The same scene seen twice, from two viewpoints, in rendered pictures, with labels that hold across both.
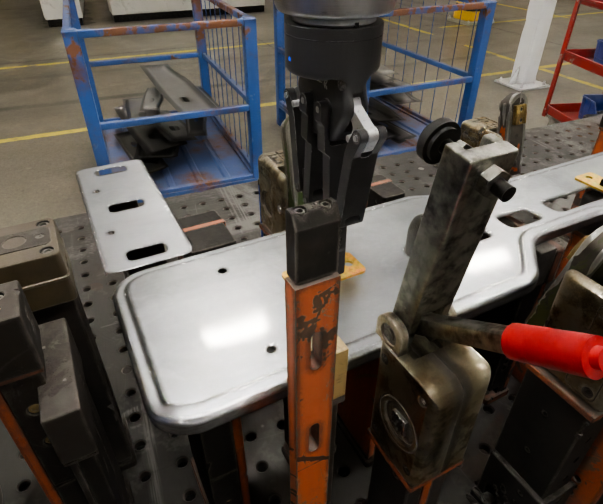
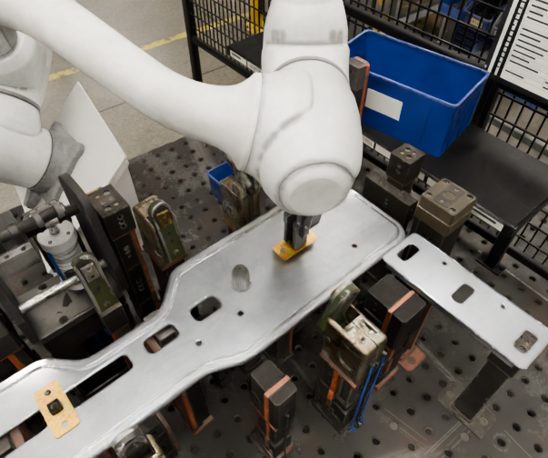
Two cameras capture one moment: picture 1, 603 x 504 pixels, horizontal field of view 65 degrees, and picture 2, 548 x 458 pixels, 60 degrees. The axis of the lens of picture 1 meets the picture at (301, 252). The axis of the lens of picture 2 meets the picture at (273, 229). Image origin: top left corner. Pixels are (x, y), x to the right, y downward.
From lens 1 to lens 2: 1.02 m
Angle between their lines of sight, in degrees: 95
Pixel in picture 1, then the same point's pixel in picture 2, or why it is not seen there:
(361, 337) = (269, 219)
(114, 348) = (464, 369)
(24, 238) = (447, 199)
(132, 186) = (483, 319)
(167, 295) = (372, 224)
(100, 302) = (522, 417)
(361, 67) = not seen: hidden behind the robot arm
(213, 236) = (384, 292)
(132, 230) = (433, 268)
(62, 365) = (387, 187)
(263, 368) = not seen: hidden behind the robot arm
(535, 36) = not seen: outside the picture
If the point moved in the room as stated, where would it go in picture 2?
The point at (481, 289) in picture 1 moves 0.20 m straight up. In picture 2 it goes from (206, 258) to (193, 178)
